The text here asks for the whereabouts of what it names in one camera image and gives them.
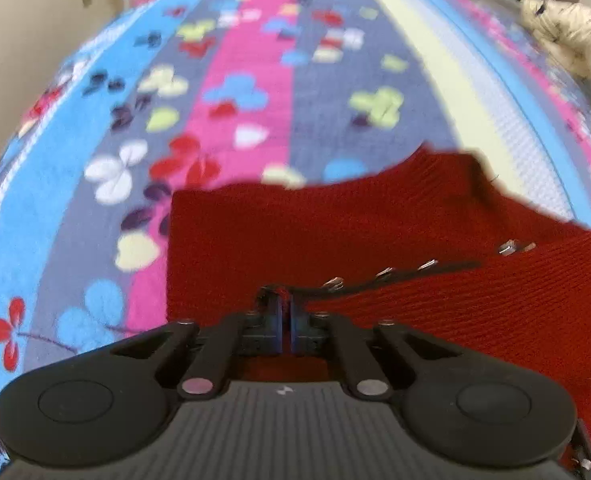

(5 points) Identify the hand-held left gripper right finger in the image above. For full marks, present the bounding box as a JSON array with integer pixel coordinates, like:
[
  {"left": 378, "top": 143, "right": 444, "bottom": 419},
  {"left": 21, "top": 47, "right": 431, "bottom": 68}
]
[{"left": 291, "top": 292, "right": 463, "bottom": 401}]

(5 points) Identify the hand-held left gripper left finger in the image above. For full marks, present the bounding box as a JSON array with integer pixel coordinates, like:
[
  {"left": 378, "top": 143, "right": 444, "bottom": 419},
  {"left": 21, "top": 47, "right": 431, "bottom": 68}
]
[{"left": 110, "top": 287, "right": 283, "bottom": 401}]

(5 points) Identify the red knit sweater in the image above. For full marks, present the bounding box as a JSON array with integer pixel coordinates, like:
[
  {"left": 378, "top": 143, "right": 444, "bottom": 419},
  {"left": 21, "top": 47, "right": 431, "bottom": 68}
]
[{"left": 166, "top": 142, "right": 591, "bottom": 480}]

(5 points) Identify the floral striped blanket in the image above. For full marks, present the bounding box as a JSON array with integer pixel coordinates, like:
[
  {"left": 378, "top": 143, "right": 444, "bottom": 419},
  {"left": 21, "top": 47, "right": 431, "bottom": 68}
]
[{"left": 0, "top": 0, "right": 591, "bottom": 480}]

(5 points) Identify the star and moon print pillow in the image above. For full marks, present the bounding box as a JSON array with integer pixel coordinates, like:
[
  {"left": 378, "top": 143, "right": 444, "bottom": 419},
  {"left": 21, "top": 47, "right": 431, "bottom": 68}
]
[{"left": 519, "top": 0, "right": 591, "bottom": 113}]

